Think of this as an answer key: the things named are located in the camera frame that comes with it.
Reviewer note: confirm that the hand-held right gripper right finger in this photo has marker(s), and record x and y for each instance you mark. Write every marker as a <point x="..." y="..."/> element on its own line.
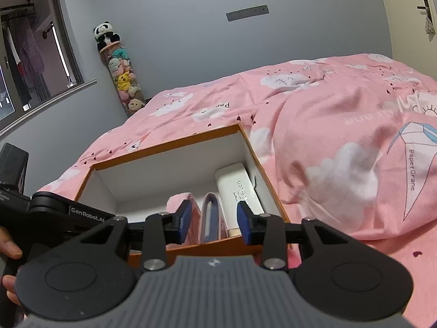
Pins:
<point x="245" y="223"/>

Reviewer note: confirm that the cream door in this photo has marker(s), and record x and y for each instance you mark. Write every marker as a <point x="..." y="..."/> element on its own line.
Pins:
<point x="403" y="6"/>

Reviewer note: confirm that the purple zipper pouch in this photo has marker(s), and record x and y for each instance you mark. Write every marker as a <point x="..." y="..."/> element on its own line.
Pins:
<point x="213" y="218"/>

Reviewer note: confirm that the small gold box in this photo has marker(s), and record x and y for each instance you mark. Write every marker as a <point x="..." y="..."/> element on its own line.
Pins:
<point x="235" y="233"/>

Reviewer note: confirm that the grey wall socket panel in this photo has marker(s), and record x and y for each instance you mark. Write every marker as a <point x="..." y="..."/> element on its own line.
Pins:
<point x="247" y="13"/>

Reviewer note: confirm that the hanging clothes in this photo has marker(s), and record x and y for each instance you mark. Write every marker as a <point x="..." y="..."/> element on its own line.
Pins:
<point x="30" y="51"/>

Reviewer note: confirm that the orange cardboard box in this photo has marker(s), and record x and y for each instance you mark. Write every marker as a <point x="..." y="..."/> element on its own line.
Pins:
<point x="153" y="174"/>

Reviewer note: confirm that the pink soft pouch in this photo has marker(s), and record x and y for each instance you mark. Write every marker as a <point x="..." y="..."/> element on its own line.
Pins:
<point x="195" y="218"/>

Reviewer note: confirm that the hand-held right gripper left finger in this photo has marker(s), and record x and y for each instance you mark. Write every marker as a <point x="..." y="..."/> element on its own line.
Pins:
<point x="184" y="222"/>

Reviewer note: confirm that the person's left hand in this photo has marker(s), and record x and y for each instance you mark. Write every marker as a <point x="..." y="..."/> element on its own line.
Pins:
<point x="12" y="249"/>

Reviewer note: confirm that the panda plush toy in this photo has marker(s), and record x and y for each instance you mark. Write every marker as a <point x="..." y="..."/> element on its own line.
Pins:
<point x="104" y="36"/>

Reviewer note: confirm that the white glasses case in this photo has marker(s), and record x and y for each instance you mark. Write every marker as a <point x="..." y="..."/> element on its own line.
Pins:
<point x="235" y="184"/>

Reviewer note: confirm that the small hanging bag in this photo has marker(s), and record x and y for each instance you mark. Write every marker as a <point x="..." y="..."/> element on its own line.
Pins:
<point x="429" y="25"/>

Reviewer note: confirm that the window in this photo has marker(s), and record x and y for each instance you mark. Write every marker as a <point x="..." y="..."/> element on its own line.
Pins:
<point x="34" y="58"/>

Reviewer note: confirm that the clear tube of plush toys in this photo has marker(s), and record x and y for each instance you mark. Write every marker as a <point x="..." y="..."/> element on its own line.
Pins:
<point x="124" y="78"/>

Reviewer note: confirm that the pink printed blanket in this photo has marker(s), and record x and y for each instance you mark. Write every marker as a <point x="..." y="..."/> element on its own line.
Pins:
<point x="341" y="109"/>

